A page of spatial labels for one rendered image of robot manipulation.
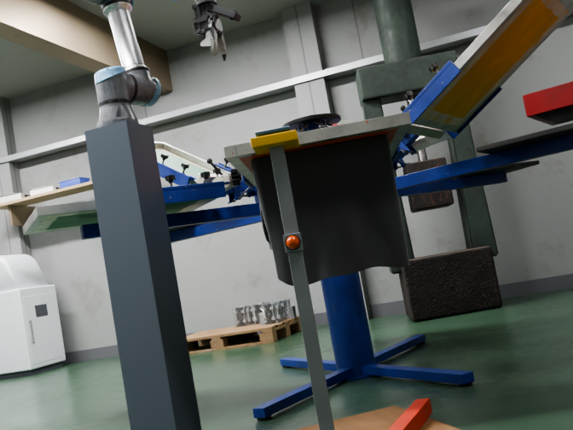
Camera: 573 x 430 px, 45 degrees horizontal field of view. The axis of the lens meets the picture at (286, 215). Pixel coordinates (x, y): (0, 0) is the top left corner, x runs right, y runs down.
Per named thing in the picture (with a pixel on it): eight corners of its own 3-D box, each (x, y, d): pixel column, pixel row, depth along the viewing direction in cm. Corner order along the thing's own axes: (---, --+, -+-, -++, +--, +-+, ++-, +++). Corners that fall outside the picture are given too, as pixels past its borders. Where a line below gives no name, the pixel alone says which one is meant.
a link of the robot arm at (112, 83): (91, 106, 254) (85, 71, 255) (119, 109, 264) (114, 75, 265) (112, 96, 246) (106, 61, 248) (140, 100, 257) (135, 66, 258)
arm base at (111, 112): (89, 130, 249) (85, 104, 250) (112, 136, 264) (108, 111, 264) (124, 121, 245) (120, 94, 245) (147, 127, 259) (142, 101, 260)
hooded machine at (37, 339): (69, 364, 738) (52, 248, 748) (33, 375, 684) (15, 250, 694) (20, 372, 758) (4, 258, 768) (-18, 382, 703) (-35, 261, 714)
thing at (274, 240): (413, 266, 216) (387, 133, 219) (273, 291, 218) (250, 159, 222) (412, 266, 219) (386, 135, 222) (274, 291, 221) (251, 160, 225)
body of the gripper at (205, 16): (204, 41, 248) (198, 8, 249) (225, 34, 245) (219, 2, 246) (194, 35, 241) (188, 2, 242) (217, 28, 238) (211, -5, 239)
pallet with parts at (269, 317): (304, 329, 654) (298, 296, 657) (278, 342, 580) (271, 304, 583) (199, 345, 689) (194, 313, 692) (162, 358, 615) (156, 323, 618)
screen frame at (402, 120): (411, 123, 210) (408, 111, 211) (225, 158, 213) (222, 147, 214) (390, 161, 289) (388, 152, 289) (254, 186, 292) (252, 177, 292)
